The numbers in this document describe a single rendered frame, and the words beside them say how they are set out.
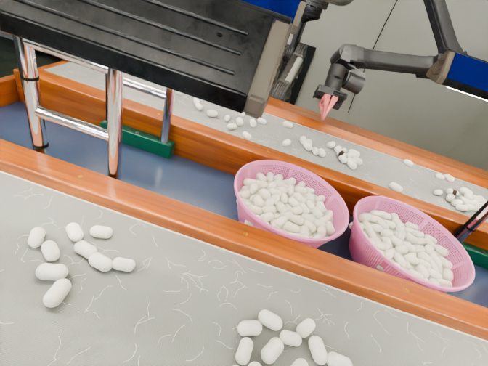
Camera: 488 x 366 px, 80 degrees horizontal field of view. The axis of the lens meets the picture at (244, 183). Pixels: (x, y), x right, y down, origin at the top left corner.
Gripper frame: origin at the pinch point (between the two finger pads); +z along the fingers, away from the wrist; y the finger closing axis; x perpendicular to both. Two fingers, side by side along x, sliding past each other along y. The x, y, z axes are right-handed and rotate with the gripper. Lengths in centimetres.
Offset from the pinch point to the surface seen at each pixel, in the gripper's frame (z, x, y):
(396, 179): 12.1, 0.4, 27.9
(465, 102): -149, 138, 146
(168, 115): 25, -18, -40
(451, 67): -4.4, -30.0, 19.6
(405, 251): 38.5, -21.2, 22.0
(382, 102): -133, 154, 79
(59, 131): 37, -12, -67
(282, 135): 10.0, 2.0, -10.9
